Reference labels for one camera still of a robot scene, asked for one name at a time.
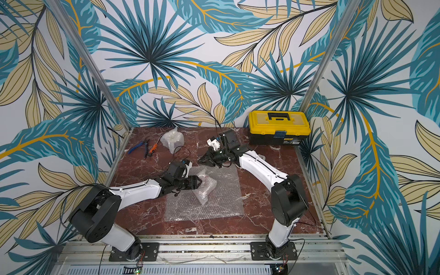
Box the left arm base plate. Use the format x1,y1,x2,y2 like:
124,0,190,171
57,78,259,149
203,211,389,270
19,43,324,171
109,242,160,262

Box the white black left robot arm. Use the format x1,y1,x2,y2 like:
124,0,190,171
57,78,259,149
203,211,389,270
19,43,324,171
69,160,202,261

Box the aluminium front frame rail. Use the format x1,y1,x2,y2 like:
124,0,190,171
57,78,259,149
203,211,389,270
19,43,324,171
51,234,353,275

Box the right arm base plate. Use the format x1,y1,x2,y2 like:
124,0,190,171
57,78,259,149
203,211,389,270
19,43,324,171
250,241,298,261

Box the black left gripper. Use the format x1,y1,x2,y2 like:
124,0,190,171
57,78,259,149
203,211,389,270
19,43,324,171
173,175,204,190

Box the orange handled screwdriver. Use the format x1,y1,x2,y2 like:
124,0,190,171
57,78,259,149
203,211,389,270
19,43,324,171
147,136,161,157

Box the yellow black plastic toolbox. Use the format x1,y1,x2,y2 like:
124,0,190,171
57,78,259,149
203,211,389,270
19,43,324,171
248,111,311,146

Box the blue handled pliers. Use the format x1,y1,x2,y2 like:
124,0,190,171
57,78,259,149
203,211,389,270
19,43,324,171
128,139,150,158

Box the clear bubble wrap sheet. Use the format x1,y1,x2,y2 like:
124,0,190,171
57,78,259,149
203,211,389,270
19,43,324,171
160,127,184,154
164,166,244,222

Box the right aluminium corner post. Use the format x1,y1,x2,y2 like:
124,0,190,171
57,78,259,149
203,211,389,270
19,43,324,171
299,0,360,112

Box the left aluminium corner post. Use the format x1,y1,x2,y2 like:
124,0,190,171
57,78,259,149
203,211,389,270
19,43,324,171
47,0,132,132

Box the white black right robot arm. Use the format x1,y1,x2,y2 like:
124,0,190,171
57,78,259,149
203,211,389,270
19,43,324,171
198,129,308,260

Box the aluminium corner post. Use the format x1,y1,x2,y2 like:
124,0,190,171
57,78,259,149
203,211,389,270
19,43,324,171
47,0,132,132
299,0,360,112

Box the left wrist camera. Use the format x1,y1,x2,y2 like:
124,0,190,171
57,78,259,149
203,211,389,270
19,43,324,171
182,159,193,178

